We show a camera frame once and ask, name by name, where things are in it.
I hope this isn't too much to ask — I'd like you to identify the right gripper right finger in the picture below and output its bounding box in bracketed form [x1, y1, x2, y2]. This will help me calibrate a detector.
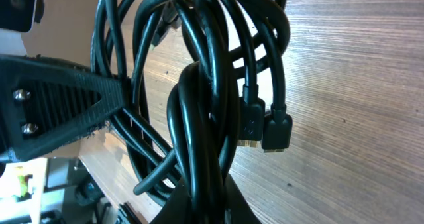
[224, 174, 261, 224]

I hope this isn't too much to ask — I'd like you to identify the black cable bundle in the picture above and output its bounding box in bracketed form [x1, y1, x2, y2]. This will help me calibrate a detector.
[89, 0, 294, 224]

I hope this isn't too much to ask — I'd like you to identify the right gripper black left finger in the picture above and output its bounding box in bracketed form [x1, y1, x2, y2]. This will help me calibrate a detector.
[158, 178, 195, 224]

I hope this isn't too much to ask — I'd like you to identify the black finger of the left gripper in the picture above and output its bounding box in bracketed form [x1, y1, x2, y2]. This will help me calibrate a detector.
[1, 54, 128, 163]

